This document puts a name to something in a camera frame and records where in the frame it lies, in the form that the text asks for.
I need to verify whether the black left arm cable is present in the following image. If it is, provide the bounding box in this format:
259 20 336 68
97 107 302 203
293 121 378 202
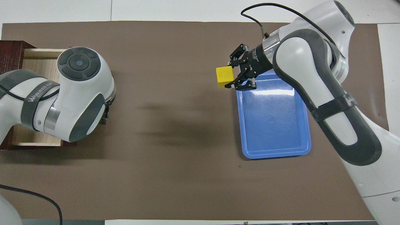
0 184 63 225

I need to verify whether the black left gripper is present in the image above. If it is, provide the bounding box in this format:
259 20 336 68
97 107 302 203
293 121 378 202
100 104 110 126

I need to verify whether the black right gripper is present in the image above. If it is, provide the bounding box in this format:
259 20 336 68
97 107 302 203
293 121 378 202
225 43 275 92

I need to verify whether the brown table mat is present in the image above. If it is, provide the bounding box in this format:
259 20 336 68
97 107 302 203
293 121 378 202
0 21 389 221

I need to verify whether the wooden drawer with dark front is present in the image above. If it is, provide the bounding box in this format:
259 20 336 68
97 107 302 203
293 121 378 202
11 47 78 148

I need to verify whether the blue plastic tray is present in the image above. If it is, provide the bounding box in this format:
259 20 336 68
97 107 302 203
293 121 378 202
236 71 312 159

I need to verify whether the yellow cube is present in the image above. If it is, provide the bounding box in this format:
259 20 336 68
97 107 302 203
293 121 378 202
216 66 235 89

